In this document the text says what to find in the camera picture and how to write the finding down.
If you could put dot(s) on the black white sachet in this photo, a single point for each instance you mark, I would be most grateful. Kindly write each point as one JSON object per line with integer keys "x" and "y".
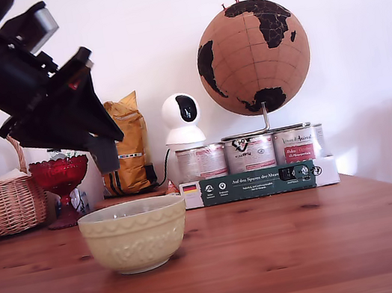
{"x": 54, "y": 154}

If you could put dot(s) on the white blue printed packet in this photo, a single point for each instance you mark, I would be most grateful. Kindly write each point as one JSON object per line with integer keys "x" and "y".
{"x": 78, "y": 200}

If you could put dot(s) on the white dome security camera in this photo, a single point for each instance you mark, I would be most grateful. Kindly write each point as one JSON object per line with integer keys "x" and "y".
{"x": 180, "y": 130}

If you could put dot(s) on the red glass pedestal bowl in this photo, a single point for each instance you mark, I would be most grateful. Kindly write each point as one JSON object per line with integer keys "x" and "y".
{"x": 60, "y": 175}

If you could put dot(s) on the tin can, white red label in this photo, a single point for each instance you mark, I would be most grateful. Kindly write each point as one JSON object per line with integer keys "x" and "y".
{"x": 201, "y": 162}

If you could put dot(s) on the small orange triangular packet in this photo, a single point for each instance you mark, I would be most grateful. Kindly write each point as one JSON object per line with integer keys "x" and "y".
{"x": 172, "y": 189}

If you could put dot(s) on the cork globe ball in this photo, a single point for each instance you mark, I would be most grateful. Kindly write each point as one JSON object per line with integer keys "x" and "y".
{"x": 242, "y": 66}

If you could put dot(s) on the white green sachet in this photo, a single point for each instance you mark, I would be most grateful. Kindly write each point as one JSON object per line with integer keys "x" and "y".
{"x": 70, "y": 155}

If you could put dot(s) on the metal globe stand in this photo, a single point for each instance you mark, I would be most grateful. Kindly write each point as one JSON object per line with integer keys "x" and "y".
{"x": 266, "y": 119}

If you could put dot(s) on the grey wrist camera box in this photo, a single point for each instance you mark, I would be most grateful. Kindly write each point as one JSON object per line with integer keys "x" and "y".
{"x": 41, "y": 23}

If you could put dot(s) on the tin can, red panel label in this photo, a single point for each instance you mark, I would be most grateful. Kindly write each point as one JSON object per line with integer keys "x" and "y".
{"x": 299, "y": 143}

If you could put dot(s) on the green white cardboard tray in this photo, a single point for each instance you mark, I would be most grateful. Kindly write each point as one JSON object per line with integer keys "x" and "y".
{"x": 258, "y": 184}

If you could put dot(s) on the tin can, black logo label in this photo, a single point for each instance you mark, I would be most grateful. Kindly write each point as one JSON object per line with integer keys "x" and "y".
{"x": 250, "y": 154}

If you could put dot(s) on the yellow coffee bag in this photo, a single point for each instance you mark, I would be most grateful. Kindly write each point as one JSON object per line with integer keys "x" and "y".
{"x": 131, "y": 142}

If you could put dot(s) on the pale green ceramic bowl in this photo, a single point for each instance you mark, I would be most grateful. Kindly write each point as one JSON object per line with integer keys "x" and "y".
{"x": 136, "y": 236}

